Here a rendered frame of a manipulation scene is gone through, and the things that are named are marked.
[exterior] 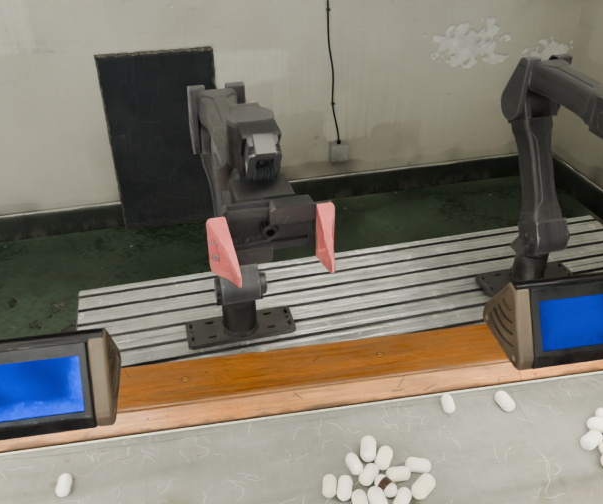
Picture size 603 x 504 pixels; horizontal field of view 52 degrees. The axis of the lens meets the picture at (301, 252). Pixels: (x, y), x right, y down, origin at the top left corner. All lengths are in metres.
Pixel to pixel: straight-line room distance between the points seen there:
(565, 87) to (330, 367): 0.61
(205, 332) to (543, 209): 0.68
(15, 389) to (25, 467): 0.41
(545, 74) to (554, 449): 0.63
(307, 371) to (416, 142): 2.15
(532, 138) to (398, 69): 1.62
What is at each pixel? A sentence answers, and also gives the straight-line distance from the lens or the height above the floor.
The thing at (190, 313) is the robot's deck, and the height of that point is 0.67.
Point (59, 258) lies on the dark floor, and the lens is 2.72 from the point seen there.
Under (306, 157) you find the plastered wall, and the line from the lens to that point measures 2.83.
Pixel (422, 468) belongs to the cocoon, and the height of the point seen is 0.75.
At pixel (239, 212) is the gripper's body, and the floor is 1.10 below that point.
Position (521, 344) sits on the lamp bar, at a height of 1.07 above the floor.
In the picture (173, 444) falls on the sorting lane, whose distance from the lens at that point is 0.92.
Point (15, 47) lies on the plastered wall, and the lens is 2.59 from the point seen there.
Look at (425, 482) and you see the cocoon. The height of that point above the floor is 0.76.
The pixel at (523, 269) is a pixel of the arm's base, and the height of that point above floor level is 0.72.
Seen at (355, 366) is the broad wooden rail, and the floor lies 0.76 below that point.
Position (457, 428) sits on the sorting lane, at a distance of 0.95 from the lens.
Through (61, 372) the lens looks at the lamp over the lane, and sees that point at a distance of 0.54.
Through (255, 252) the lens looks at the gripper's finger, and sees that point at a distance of 0.70.
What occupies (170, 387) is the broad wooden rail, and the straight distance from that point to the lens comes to 0.96.
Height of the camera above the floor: 1.44
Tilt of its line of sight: 34 degrees down
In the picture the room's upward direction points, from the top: straight up
